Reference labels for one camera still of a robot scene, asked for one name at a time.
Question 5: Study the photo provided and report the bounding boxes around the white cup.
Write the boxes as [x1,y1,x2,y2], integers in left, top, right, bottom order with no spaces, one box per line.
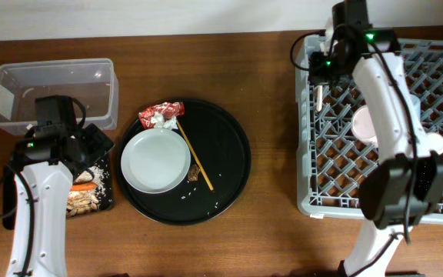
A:
[426,132,443,155]

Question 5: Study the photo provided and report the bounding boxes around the pink bowl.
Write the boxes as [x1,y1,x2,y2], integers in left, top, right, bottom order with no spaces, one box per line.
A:
[351,105,378,148]

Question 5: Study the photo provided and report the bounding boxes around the grey dishwasher rack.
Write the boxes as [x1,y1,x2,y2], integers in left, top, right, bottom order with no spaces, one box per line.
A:
[295,38,443,225]

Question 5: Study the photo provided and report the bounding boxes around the black rectangular tray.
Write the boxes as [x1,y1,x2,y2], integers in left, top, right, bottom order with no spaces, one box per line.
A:
[2,155,113,230]

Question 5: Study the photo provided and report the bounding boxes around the round black serving tray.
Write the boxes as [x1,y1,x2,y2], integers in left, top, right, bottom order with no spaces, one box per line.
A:
[115,98,251,225]

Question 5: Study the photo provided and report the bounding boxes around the red snack wrapper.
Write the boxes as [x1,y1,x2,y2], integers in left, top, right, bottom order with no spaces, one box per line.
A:
[138,102,185,129]

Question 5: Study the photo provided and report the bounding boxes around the white crumpled tissue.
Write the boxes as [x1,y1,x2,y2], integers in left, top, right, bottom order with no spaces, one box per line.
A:
[150,112,178,130]

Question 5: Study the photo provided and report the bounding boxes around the grey dinner plate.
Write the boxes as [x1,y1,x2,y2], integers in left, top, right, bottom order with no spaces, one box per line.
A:
[120,128,191,194]

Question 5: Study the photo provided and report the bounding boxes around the rice and peanut leftovers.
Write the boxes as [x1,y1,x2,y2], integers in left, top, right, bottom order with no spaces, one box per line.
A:
[66,165,112,218]

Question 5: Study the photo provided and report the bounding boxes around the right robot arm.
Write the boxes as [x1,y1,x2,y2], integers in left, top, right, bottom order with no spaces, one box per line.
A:
[308,0,443,276]

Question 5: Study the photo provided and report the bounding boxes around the clear plastic bin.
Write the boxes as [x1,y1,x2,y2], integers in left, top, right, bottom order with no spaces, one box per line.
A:
[0,58,119,136]

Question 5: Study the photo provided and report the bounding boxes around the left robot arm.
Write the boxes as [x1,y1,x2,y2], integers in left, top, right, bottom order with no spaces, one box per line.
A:
[6,95,114,276]

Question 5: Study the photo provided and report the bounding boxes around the white plastic fork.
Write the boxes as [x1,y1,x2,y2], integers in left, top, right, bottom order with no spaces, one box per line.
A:
[315,85,323,112]

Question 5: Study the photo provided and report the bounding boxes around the brown food scrap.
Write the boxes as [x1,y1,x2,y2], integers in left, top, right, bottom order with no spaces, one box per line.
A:
[188,164,201,182]

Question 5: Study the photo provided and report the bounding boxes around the wooden chopstick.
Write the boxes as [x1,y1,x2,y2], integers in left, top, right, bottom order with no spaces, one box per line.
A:
[177,121,215,192]

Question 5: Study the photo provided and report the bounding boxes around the light blue cup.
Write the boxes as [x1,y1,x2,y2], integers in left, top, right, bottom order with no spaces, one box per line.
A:
[410,95,421,119]

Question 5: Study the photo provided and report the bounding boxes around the orange carrot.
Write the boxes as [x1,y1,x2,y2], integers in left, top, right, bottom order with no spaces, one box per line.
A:
[71,182,97,192]

